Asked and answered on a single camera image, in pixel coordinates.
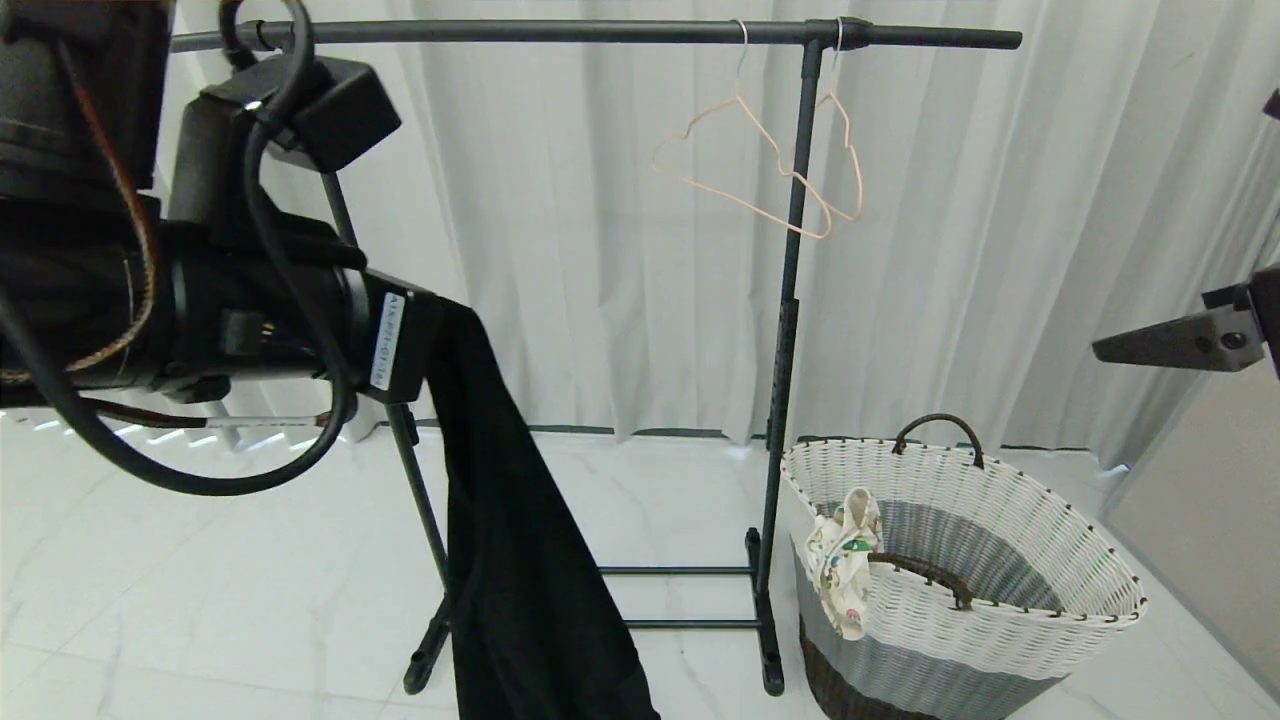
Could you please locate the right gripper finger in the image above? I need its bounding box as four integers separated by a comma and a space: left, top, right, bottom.
1092, 305, 1271, 373

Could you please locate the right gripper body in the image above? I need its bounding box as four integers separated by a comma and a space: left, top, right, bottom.
1203, 262, 1280, 381

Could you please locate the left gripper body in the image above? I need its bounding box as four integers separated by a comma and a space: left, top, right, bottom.
165, 215, 441, 406

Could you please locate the cream printed garment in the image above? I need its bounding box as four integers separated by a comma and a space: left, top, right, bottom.
803, 487, 885, 641

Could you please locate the black t-shirt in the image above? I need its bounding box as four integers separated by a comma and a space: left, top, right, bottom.
425, 295, 661, 720

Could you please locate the pink clothes hanger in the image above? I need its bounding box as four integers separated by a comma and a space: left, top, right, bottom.
652, 20, 833, 241
780, 20, 864, 223

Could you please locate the white laundry basket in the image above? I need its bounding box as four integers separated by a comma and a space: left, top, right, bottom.
780, 413, 1149, 720

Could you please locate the black clothes rack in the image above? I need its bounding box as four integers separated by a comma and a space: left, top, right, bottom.
170, 17, 1023, 698

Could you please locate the white curtain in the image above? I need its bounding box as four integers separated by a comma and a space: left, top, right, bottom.
0, 0, 1280, 471

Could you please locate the black cable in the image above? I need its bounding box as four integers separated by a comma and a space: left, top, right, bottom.
0, 0, 358, 498

